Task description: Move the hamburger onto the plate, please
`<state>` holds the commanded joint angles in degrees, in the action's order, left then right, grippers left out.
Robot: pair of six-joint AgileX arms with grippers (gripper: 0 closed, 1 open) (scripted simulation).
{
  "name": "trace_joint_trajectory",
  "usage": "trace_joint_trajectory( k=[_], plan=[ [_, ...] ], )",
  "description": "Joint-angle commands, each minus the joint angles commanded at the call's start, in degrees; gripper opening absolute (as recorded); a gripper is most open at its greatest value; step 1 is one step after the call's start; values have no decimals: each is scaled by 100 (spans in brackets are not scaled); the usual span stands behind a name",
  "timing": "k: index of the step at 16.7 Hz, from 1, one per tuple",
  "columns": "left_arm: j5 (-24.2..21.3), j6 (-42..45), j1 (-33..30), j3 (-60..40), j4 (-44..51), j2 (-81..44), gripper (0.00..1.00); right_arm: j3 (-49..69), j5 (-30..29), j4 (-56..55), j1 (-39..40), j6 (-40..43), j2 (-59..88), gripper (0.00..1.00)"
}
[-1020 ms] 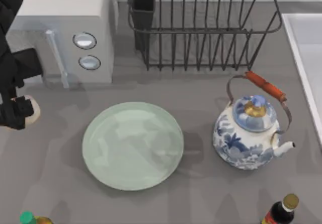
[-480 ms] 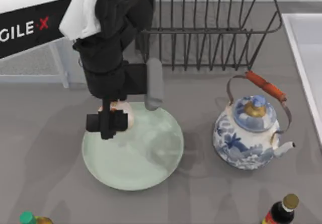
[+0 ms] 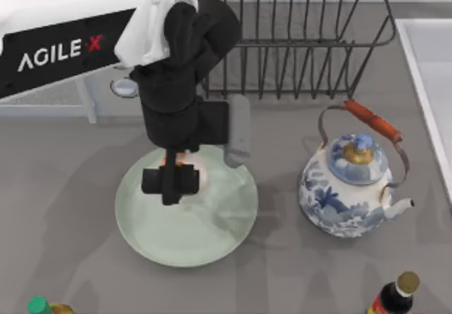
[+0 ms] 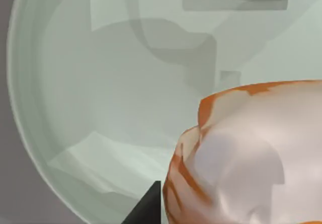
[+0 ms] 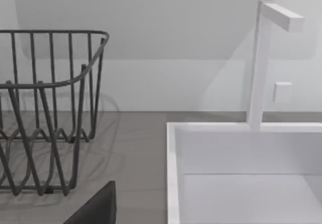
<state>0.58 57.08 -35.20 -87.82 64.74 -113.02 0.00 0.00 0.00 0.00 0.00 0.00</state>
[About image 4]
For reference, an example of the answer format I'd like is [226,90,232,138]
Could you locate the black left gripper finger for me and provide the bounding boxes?
[121,180,162,224]

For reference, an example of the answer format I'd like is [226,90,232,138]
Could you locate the orange and white bread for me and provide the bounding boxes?
[162,80,322,224]

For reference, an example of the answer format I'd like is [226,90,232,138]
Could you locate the pale green round plate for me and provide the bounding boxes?
[7,0,322,224]

